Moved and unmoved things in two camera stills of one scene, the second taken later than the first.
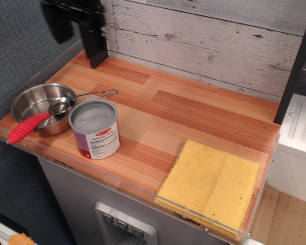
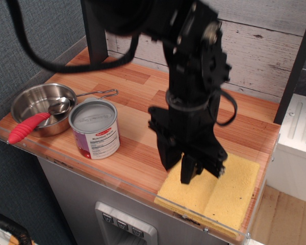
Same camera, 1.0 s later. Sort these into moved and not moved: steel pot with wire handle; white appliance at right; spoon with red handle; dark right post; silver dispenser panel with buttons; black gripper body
Moved: black gripper body
Not moved: spoon with red handle; dark right post; silver dispenser panel with buttons; steel pot with wire handle; white appliance at right
